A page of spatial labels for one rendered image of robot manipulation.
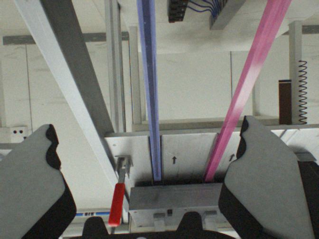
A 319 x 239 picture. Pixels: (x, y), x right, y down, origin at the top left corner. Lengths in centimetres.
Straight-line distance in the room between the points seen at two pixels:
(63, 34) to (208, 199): 36
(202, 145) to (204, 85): 179
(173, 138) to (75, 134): 198
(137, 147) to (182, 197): 16
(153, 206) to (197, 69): 185
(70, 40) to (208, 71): 196
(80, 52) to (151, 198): 29
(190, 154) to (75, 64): 23
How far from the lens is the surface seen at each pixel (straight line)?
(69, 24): 21
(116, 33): 58
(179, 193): 38
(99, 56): 218
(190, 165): 35
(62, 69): 20
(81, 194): 238
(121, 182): 30
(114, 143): 28
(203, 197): 39
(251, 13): 77
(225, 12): 62
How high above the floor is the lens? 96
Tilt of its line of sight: 2 degrees up
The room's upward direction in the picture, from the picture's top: 178 degrees clockwise
